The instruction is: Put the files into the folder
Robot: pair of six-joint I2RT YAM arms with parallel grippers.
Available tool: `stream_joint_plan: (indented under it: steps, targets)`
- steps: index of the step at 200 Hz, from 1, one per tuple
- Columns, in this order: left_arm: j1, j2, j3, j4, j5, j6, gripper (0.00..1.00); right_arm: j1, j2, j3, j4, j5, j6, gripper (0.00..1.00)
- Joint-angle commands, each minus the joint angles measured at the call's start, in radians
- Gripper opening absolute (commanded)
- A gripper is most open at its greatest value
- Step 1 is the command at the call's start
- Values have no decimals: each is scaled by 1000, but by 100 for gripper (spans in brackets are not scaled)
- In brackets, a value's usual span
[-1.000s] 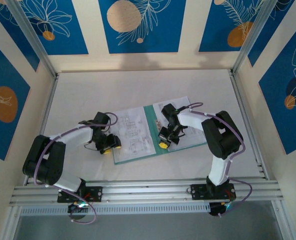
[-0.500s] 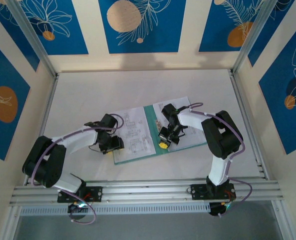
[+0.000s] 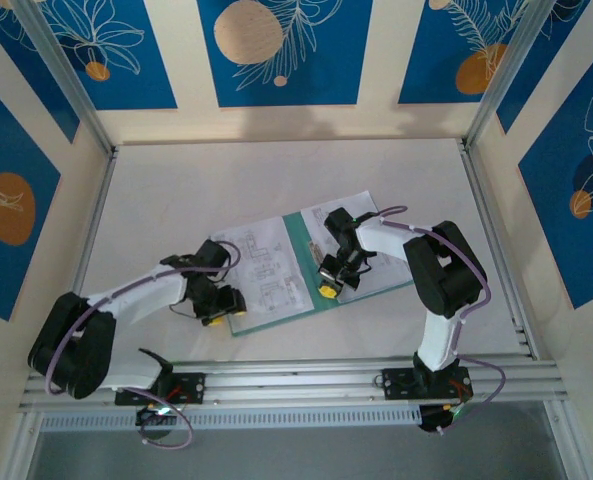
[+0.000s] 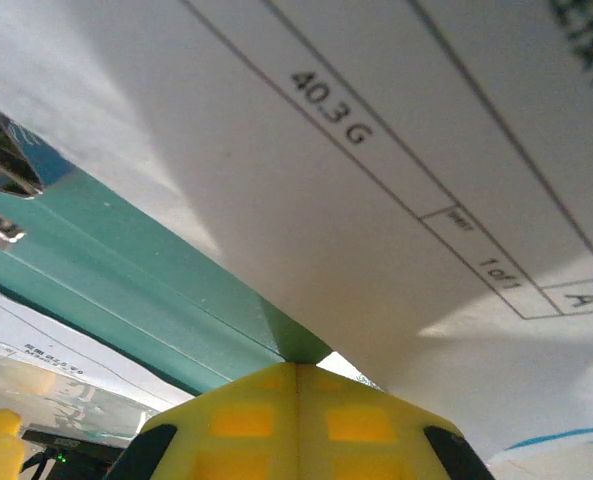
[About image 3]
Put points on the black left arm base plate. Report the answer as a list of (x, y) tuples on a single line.
[(191, 387)]

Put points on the aluminium frame post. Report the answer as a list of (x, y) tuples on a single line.
[(66, 75), (516, 70)]

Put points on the aluminium side rail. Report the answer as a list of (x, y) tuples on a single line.
[(496, 260), (98, 215)]

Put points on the black right controller box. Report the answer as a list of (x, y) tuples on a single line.
[(441, 417)]

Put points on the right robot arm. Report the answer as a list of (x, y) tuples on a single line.
[(441, 340)]

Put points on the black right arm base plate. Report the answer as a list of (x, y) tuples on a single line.
[(398, 382)]

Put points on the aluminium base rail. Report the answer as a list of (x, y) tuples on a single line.
[(286, 385)]

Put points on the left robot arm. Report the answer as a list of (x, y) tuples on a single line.
[(141, 300)]

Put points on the green folder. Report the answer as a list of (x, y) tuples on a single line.
[(297, 235)]

